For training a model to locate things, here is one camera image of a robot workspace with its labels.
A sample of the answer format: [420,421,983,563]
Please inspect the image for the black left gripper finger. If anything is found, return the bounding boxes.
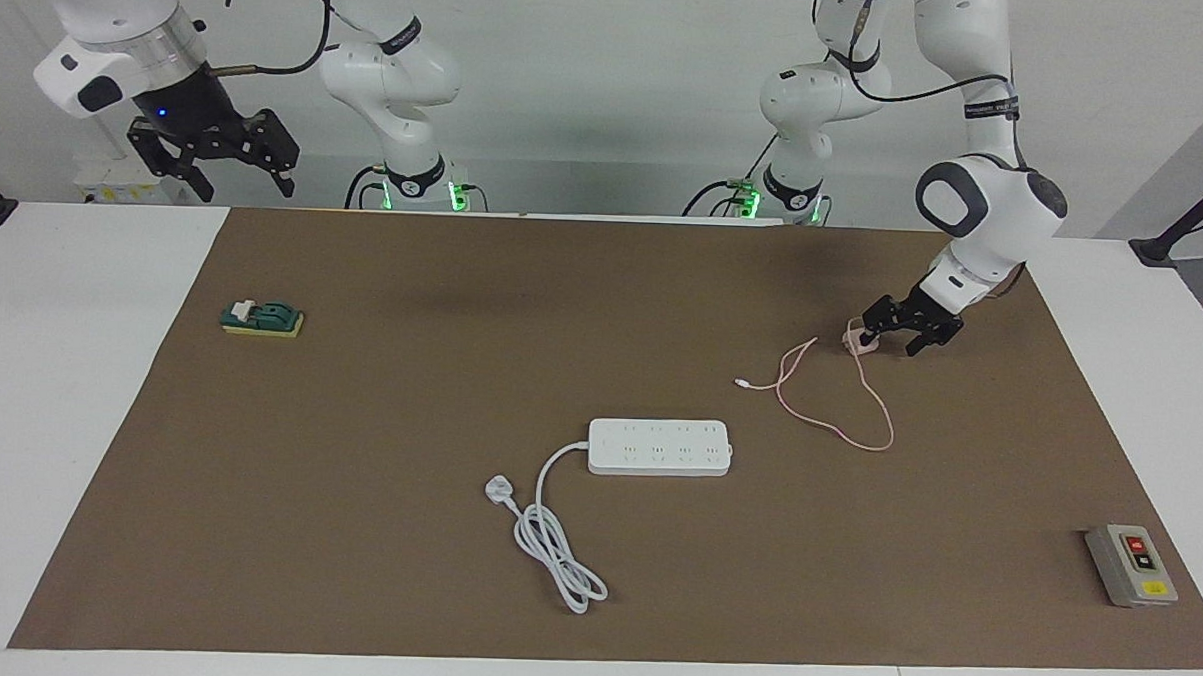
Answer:
[858,296,910,351]
[905,316,966,360]

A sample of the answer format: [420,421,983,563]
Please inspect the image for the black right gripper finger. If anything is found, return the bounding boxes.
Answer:
[241,107,303,200]
[124,109,216,203]

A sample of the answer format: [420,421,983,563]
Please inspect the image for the pink charging cable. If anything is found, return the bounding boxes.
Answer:
[733,333,900,453]

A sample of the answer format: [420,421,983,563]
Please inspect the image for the white power strip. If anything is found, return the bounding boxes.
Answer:
[586,416,735,480]

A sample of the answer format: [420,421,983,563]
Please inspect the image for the white box with yellow labels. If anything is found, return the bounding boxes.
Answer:
[74,155,183,207]

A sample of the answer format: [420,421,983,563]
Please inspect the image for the brown table mat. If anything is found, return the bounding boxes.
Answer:
[7,198,1203,676]

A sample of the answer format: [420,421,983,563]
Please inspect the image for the black right base cable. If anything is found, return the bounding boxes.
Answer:
[344,164,388,211]

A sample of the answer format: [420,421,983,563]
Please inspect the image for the black base cable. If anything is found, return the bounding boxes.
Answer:
[682,176,758,222]
[344,164,388,211]

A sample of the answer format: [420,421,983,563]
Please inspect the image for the green knife switch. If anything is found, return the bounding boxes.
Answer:
[219,298,307,340]

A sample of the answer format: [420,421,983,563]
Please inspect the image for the black left base cable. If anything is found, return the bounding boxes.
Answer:
[682,176,758,222]

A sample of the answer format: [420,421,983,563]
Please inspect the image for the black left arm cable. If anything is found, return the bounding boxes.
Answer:
[840,0,1037,174]

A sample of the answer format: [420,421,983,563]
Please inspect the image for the grey push-button switch box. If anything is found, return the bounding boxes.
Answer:
[1082,522,1182,610]

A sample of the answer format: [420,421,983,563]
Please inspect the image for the white power cord with plug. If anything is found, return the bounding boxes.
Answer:
[480,436,615,616]

